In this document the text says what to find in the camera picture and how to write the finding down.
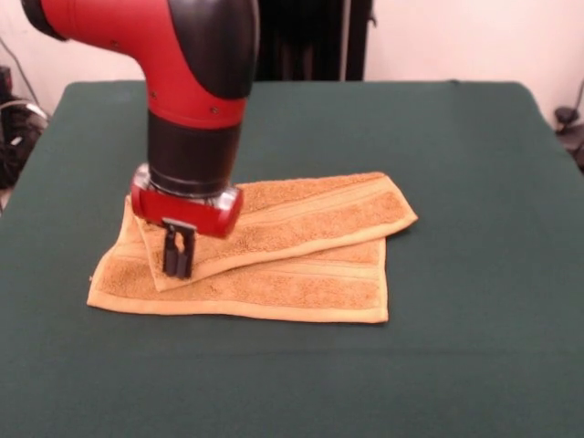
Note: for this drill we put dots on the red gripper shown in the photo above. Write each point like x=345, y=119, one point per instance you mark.
x=182, y=212

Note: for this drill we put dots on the orange terry towel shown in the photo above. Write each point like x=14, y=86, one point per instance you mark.
x=296, y=283

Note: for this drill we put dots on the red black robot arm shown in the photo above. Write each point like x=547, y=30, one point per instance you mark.
x=182, y=68

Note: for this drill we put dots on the dark green table cloth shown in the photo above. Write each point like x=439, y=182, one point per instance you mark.
x=319, y=374

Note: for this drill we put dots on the black stand base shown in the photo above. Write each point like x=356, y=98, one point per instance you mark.
x=572, y=137
x=16, y=141

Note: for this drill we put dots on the small black red device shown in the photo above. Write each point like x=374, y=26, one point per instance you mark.
x=4, y=80

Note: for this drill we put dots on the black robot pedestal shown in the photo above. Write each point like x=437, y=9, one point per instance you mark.
x=319, y=45

